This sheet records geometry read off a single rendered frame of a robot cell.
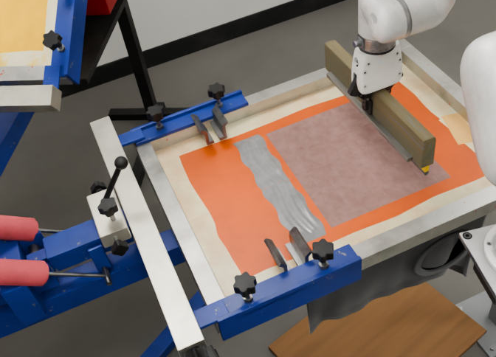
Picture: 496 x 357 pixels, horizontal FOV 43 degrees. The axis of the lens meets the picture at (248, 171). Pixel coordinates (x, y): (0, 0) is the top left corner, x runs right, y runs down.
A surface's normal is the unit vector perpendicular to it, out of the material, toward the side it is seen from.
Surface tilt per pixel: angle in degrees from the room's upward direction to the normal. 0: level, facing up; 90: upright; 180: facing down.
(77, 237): 0
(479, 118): 89
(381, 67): 90
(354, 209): 0
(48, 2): 32
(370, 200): 0
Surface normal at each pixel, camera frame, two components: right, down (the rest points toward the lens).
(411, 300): -0.11, -0.69
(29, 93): -0.16, -0.21
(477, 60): -0.92, 0.04
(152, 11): 0.40, 0.62
